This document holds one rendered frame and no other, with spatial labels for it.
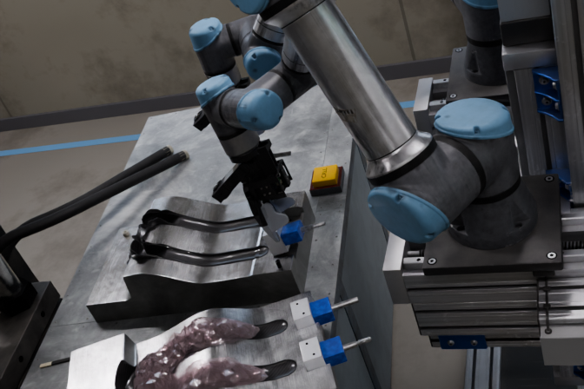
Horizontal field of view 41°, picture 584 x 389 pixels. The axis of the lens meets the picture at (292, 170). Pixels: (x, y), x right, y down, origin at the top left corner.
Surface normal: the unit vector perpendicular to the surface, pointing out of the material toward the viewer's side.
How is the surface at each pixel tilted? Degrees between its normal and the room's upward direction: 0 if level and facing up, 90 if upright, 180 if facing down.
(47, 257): 0
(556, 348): 90
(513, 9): 90
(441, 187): 62
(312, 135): 0
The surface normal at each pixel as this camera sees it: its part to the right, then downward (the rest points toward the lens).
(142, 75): -0.22, 0.63
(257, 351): 0.10, -0.84
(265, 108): 0.58, 0.11
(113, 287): -0.29, -0.77
